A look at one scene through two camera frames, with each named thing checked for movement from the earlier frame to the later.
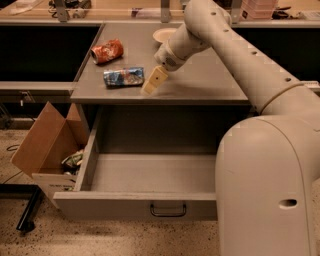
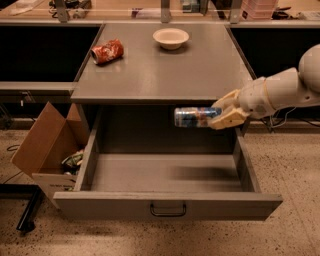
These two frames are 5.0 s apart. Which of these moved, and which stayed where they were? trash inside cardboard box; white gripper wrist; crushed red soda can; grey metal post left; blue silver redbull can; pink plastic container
Moved: white gripper wrist; blue silver redbull can
Stayed: trash inside cardboard box; grey metal post left; crushed red soda can; pink plastic container
